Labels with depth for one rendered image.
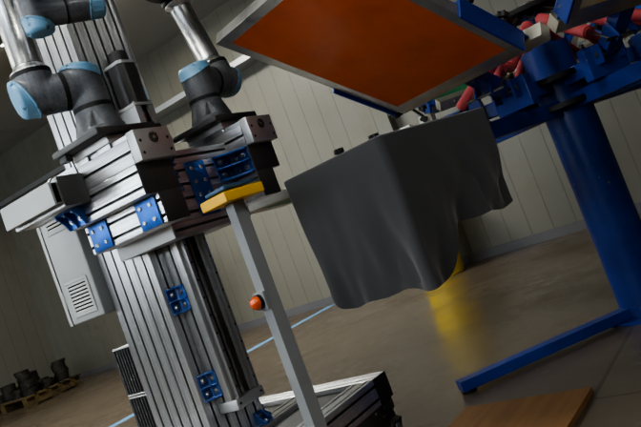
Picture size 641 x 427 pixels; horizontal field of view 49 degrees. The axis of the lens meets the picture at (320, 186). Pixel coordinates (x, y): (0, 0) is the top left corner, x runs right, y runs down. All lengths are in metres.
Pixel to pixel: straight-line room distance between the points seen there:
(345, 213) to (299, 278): 5.76
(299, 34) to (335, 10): 0.17
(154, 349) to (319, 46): 1.12
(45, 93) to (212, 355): 0.95
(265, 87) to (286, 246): 1.73
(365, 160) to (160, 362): 1.02
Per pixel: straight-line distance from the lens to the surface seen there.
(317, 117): 7.26
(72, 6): 2.02
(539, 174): 6.37
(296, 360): 1.93
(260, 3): 2.13
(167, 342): 2.39
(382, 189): 1.88
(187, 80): 2.55
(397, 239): 1.91
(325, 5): 2.11
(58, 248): 2.61
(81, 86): 2.19
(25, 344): 11.10
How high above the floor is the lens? 0.77
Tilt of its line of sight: 3 degrees up
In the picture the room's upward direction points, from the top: 21 degrees counter-clockwise
